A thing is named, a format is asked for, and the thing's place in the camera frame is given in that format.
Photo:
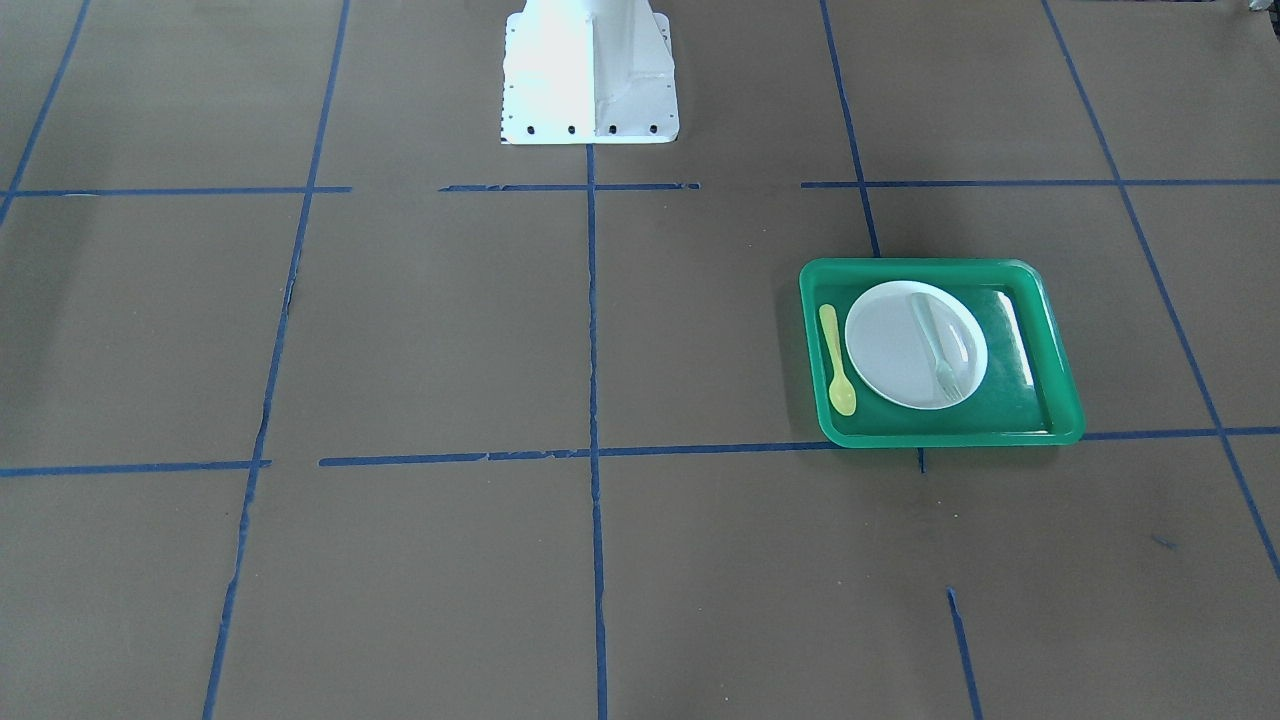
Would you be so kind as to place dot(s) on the pale green plastic fork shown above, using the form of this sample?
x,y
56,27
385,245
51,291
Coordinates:
x,y
943,373

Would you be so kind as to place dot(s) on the yellow plastic spoon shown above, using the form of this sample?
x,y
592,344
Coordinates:
x,y
841,394

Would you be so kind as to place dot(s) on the white round plate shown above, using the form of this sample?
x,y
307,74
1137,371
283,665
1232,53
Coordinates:
x,y
890,356

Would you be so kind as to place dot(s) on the green plastic tray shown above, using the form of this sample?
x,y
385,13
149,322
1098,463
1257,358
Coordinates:
x,y
1029,397

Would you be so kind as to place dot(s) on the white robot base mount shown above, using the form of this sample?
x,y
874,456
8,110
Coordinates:
x,y
580,72

